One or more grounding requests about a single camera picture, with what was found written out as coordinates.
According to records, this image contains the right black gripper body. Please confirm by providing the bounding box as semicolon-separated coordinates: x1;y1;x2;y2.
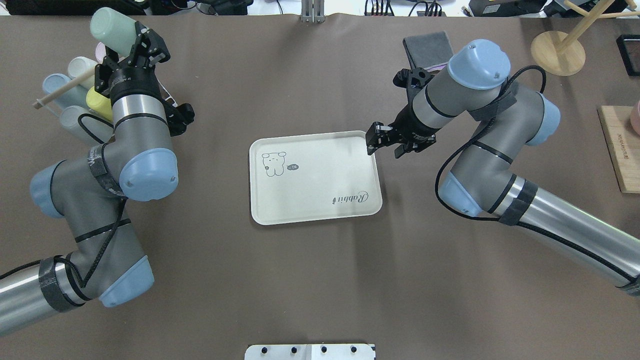
389;104;438;153

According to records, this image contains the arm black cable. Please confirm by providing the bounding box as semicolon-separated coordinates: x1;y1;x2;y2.
0;112;131;291
434;64;640;288

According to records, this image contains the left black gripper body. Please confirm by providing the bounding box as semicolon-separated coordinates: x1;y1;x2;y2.
94;54;162;105

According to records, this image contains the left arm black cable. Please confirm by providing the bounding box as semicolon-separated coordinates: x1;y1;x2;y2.
0;112;131;291

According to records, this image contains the metal camera post bracket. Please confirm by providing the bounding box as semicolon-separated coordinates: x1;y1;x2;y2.
300;0;326;24

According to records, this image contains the black box at edge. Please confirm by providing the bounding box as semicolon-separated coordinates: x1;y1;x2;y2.
616;34;640;76

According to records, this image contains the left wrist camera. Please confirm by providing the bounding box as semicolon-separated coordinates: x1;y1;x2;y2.
163;103;195;137

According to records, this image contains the yellow cup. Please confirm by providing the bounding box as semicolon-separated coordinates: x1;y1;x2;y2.
86;88;114;123

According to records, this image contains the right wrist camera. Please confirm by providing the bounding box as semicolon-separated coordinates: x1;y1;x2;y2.
392;67;435;104

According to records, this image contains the folded grey cloth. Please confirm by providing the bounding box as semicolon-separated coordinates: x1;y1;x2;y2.
402;30;454;69

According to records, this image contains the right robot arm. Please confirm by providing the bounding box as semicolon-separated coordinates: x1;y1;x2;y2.
365;32;640;297

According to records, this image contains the white wire cup rack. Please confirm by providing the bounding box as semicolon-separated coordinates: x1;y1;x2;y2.
158;80;178;108

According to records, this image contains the cream white cup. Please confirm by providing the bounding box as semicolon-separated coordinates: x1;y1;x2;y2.
67;56;98;91

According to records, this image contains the pink cup on board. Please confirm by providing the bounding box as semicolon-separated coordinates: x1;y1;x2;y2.
630;100;640;136

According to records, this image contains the grey cup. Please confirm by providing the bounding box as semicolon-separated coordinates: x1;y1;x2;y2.
59;105;114;146

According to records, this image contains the green cup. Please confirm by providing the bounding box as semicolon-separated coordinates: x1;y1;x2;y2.
90;7;137;57

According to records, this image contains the white mounting plate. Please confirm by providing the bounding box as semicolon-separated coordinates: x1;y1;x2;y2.
244;342;377;360

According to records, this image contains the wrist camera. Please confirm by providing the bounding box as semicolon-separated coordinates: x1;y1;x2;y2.
392;67;435;104
163;103;195;137

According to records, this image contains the cream rabbit tray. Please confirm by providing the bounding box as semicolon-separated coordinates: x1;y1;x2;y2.
248;130;383;226

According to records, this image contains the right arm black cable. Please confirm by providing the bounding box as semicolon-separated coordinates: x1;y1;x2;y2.
434;64;640;288

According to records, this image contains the wooden mug tree stand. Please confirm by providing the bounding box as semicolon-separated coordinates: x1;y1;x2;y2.
530;0;640;76

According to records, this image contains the light blue cup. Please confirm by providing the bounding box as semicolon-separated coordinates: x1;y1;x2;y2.
42;73;90;112

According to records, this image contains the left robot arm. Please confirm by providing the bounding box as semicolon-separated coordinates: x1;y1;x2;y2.
1;20;192;336

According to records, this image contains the wooden board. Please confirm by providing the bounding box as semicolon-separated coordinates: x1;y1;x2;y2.
598;105;640;194

